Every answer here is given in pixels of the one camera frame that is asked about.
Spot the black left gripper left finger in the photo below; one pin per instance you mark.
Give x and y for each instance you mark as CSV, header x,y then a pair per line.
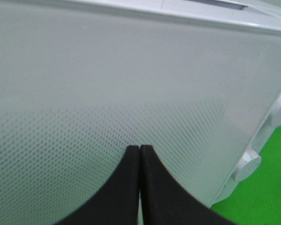
x,y
117,201

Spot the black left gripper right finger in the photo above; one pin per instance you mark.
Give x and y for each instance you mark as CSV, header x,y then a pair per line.
x,y
164,201

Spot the white microwave door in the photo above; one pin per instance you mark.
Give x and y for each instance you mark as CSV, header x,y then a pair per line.
x,y
76,77

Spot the white microwave oven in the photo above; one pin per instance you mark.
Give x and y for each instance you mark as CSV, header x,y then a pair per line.
x,y
224,84

